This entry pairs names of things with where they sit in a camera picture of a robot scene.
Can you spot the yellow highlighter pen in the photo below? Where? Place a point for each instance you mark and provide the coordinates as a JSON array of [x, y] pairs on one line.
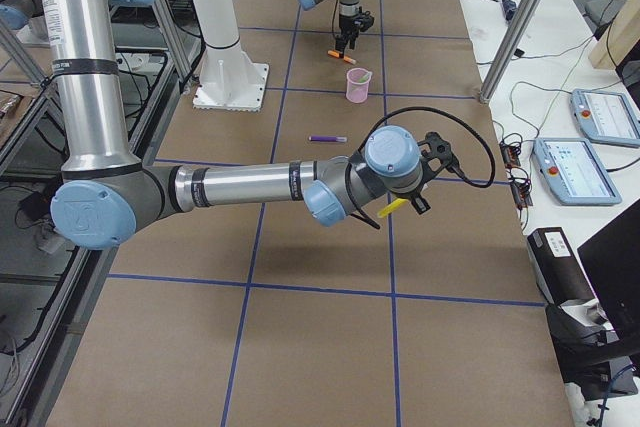
[[391, 207]]

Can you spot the wooden board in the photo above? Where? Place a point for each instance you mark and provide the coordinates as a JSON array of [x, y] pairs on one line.
[[619, 38]]

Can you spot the green highlighter pen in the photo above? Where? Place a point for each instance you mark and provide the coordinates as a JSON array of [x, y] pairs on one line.
[[364, 79]]

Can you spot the orange highlighter pen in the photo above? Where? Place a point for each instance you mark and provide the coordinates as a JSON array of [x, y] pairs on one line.
[[341, 56]]

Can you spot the far blue teach pendant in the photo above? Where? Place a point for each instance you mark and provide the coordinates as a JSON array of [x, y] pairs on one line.
[[605, 117]]

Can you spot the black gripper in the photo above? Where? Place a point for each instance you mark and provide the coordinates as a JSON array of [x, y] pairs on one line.
[[346, 26], [419, 203]]

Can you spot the black box with label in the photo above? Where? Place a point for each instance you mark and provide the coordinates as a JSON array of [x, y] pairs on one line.
[[558, 274]]

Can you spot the pink plastic pen holder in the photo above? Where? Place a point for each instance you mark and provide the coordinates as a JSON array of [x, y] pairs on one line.
[[357, 88]]

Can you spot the black computer monitor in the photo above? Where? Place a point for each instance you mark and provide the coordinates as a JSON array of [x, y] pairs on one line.
[[611, 261]]

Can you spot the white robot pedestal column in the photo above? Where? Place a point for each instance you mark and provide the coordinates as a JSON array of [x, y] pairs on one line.
[[228, 79]]

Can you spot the blue teach pendant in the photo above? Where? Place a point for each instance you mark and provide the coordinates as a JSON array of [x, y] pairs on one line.
[[574, 172], [605, 117]]

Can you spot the purple highlighter pen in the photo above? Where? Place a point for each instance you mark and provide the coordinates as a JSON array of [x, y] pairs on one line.
[[327, 139]]

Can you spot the small circuit board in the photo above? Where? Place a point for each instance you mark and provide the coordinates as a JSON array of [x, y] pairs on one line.
[[510, 155]]

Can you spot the near blue teach pendant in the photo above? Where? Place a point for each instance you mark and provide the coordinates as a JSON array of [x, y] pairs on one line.
[[574, 172]]

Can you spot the aluminium frame post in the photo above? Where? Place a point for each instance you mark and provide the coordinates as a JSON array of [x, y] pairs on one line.
[[504, 54]]

